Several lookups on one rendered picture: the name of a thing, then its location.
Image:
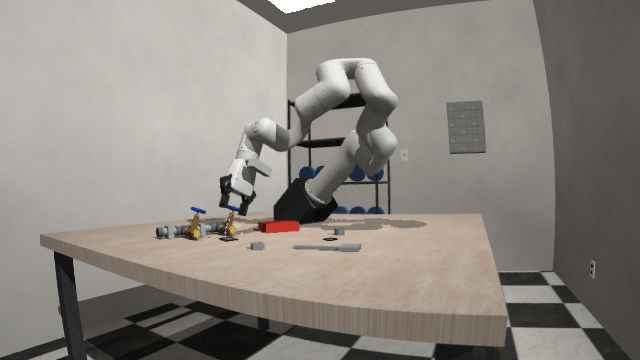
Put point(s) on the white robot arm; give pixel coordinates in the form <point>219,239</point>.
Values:
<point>333,89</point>

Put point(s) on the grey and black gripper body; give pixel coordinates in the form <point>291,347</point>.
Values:
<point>243,177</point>

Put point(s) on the grey hex nut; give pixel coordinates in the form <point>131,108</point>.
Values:
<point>257,246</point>

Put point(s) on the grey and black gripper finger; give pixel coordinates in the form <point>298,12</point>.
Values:
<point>245,203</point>
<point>225,191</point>

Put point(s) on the grey pipe manifold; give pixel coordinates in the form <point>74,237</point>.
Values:
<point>191,231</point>

